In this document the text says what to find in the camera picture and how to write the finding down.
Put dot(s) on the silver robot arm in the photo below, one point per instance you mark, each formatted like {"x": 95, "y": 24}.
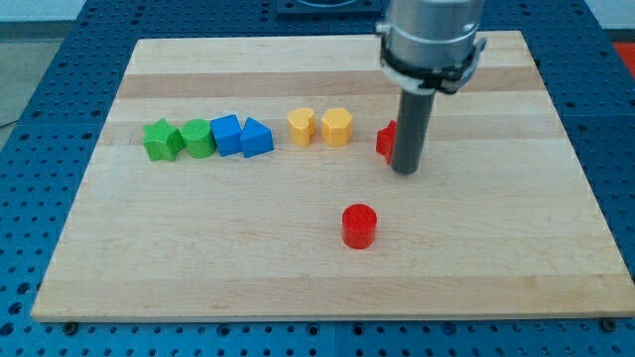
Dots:
{"x": 429, "y": 45}

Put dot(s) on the yellow hexagon block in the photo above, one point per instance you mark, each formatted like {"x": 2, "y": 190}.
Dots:
{"x": 336, "y": 127}

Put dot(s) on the green cylinder block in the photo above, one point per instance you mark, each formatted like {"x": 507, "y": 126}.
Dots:
{"x": 198, "y": 138}

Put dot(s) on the wooden board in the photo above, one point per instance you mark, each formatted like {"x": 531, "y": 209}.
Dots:
{"x": 499, "y": 220}

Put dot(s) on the green star block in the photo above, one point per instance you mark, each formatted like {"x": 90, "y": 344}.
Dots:
{"x": 162, "y": 141}

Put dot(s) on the red star block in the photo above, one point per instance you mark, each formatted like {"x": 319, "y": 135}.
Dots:
{"x": 385, "y": 140}

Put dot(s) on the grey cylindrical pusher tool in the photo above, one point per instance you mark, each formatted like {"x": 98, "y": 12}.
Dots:
{"x": 412, "y": 124}

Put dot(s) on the yellow heart block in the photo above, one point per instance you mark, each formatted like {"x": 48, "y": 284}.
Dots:
{"x": 302, "y": 125}

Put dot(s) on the red cylinder block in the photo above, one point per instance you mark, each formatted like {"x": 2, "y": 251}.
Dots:
{"x": 359, "y": 222}

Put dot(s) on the blue cube block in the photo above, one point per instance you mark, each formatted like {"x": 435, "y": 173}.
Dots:
{"x": 226, "y": 132}

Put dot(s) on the blue triangle block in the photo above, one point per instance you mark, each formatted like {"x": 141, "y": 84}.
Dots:
{"x": 255, "y": 138}

